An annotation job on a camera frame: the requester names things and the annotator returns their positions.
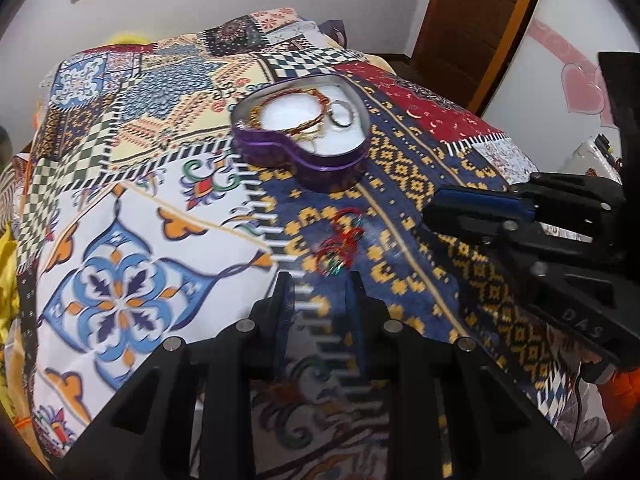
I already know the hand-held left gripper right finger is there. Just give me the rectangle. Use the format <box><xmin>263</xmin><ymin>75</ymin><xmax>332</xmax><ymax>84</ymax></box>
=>
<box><xmin>345</xmin><ymin>270</ymin><xmax>587</xmax><ymax>480</ymax></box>

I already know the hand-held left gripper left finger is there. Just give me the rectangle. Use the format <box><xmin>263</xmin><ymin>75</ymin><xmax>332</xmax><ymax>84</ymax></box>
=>
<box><xmin>50</xmin><ymin>271</ymin><xmax>297</xmax><ymax>480</ymax></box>

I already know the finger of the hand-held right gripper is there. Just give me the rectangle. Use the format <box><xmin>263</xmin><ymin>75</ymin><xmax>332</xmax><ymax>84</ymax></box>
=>
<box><xmin>509</xmin><ymin>171</ymin><xmax>625</xmax><ymax>223</ymax></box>
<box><xmin>424</xmin><ymin>186</ymin><xmax>538</xmax><ymax>248</ymax></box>

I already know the red string bracelet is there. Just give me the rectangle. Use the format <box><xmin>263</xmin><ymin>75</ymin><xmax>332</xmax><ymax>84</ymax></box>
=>
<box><xmin>314</xmin><ymin>207</ymin><xmax>366</xmax><ymax>277</ymax></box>

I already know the silver ring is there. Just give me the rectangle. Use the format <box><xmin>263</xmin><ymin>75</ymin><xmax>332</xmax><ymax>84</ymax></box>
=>
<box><xmin>327</xmin><ymin>100</ymin><xmax>359</xmax><ymax>129</ymax></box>

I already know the purple heart-shaped tin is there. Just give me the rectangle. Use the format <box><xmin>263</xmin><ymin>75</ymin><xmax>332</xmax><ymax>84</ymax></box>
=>
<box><xmin>230</xmin><ymin>74</ymin><xmax>372</xmax><ymax>193</ymax></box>

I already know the gold and red braided bracelet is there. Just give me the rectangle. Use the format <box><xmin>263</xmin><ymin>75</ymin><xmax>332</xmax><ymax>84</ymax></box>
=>
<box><xmin>248</xmin><ymin>87</ymin><xmax>335</xmax><ymax>153</ymax></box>

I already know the white sliding door with hearts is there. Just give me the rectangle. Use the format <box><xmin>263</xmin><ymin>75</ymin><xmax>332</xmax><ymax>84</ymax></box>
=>
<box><xmin>485</xmin><ymin>0</ymin><xmax>640</xmax><ymax>181</ymax></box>

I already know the patchwork printed blanket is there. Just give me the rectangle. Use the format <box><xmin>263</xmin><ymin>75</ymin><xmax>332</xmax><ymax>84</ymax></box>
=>
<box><xmin>15</xmin><ymin>7</ymin><xmax>571</xmax><ymax>480</ymax></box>

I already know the brown wooden door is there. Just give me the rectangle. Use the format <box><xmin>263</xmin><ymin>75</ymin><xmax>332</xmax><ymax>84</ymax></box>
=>
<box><xmin>410</xmin><ymin>0</ymin><xmax>531</xmax><ymax>111</ymax></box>

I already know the dark blue bag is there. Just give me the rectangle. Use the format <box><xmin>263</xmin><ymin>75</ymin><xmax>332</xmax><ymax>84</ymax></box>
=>
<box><xmin>320</xmin><ymin>19</ymin><xmax>347</xmax><ymax>47</ymax></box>

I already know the yellow blanket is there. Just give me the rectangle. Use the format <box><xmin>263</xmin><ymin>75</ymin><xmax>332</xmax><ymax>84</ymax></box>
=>
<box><xmin>0</xmin><ymin>220</ymin><xmax>22</xmax><ymax>411</ymax></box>

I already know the yellow plastic object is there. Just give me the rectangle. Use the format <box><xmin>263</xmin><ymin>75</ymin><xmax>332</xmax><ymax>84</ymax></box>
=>
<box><xmin>107</xmin><ymin>31</ymin><xmax>152</xmax><ymax>47</ymax></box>

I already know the black cable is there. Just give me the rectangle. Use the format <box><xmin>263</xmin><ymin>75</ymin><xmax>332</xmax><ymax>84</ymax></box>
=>
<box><xmin>574</xmin><ymin>374</ymin><xmax>617</xmax><ymax>442</ymax></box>

